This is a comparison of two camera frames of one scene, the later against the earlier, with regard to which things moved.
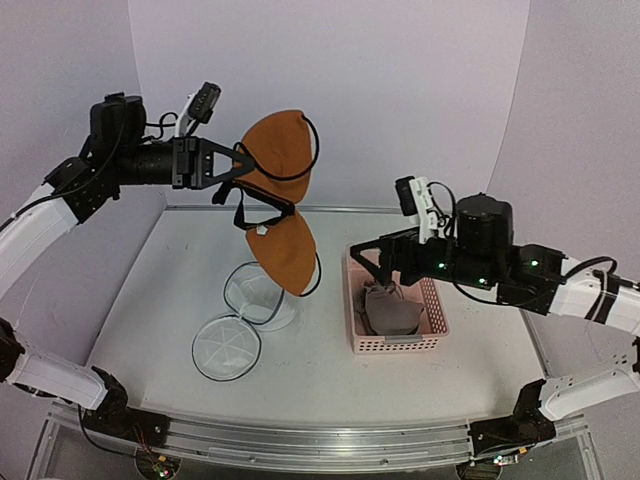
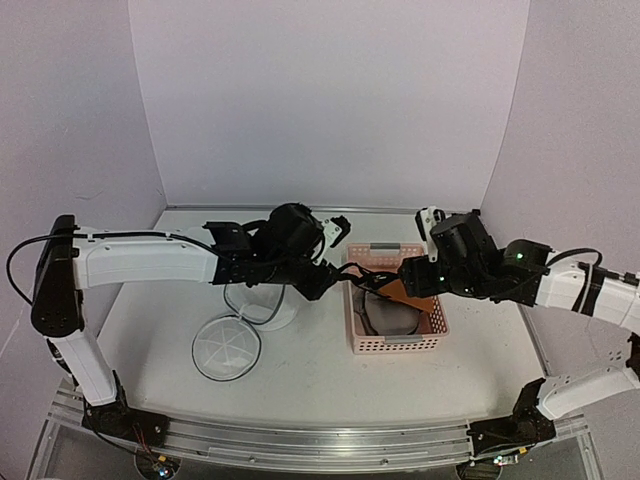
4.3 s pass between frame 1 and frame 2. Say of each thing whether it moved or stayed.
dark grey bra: stayed
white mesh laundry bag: stayed
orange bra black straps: moved
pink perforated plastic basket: stayed
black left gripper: moved
